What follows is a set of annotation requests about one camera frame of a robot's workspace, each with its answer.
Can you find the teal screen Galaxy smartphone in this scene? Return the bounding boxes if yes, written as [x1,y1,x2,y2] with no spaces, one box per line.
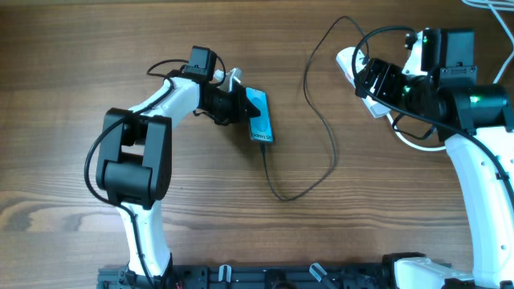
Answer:
[246,88,274,143]

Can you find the black USB-C charging cable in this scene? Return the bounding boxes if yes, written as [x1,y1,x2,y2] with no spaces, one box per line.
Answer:
[259,15,370,202]

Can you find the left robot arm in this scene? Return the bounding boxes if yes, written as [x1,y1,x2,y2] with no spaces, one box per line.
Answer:
[84,46,274,288]

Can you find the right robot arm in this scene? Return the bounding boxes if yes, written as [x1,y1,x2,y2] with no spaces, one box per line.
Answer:
[340,28,513,288]

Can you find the white power strip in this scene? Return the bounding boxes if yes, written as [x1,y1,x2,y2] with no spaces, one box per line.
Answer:
[335,47,393,120]

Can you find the white power strip cord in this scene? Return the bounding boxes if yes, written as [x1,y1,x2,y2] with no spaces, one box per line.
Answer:
[385,0,514,153]

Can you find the black left camera cable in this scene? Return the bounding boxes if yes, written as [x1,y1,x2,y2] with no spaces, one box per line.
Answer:
[83,59,228,288]

